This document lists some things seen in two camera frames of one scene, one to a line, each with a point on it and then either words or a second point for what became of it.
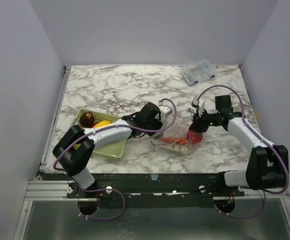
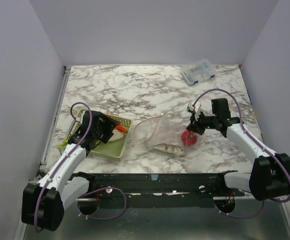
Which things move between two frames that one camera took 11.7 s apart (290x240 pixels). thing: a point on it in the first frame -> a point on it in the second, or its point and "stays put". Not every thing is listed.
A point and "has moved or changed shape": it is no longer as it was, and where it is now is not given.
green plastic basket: x=116 y=150 stays put
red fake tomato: x=194 y=136 has moved or changed shape
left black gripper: x=159 y=122 -> x=109 y=125
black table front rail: x=155 y=190 stays put
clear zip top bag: x=178 y=138 has moved or changed shape
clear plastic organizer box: x=193 y=73 stays put
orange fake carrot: x=174 y=140 has moved or changed shape
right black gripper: x=201 y=120 stays put
